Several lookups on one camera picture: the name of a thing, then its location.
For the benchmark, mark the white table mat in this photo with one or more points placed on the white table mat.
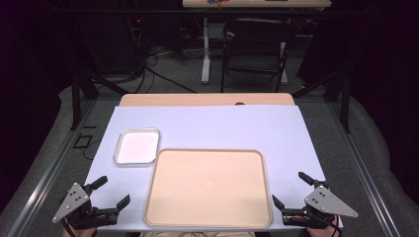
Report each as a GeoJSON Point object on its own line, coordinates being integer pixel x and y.
{"type": "Point", "coordinates": [214, 126]}

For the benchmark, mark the black folding chair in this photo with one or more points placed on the black folding chair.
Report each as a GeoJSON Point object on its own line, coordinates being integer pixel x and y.
{"type": "Point", "coordinates": [257, 33]}

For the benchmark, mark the small white square dish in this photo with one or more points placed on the small white square dish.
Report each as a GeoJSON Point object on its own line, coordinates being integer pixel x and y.
{"type": "Point", "coordinates": [137, 147]}

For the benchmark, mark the white-legged background table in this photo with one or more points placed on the white-legged background table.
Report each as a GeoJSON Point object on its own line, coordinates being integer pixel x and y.
{"type": "Point", "coordinates": [206, 49]}

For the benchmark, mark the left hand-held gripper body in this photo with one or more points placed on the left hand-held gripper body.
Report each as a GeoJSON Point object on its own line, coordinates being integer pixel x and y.
{"type": "Point", "coordinates": [74, 200]}

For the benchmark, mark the person's right hand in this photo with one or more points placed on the person's right hand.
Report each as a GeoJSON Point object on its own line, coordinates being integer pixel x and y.
{"type": "Point", "coordinates": [324, 232]}

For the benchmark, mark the aluminium floor rail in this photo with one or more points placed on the aluminium floor rail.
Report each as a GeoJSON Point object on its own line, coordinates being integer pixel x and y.
{"type": "Point", "coordinates": [49, 171]}
{"type": "Point", "coordinates": [362, 171]}

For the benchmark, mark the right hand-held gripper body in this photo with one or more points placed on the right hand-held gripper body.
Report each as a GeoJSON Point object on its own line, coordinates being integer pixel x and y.
{"type": "Point", "coordinates": [324, 202]}

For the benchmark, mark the person's left hand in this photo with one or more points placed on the person's left hand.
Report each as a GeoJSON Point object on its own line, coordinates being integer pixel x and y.
{"type": "Point", "coordinates": [80, 233]}

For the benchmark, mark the wooden table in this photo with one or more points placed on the wooden table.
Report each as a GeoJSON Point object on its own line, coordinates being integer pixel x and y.
{"type": "Point", "coordinates": [204, 98]}

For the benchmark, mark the black metal stand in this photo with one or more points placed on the black metal stand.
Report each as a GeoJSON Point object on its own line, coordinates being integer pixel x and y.
{"type": "Point", "coordinates": [76, 98]}
{"type": "Point", "coordinates": [344, 105]}

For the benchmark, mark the large beige tray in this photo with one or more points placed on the large beige tray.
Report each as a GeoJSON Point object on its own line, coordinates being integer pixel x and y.
{"type": "Point", "coordinates": [207, 187]}

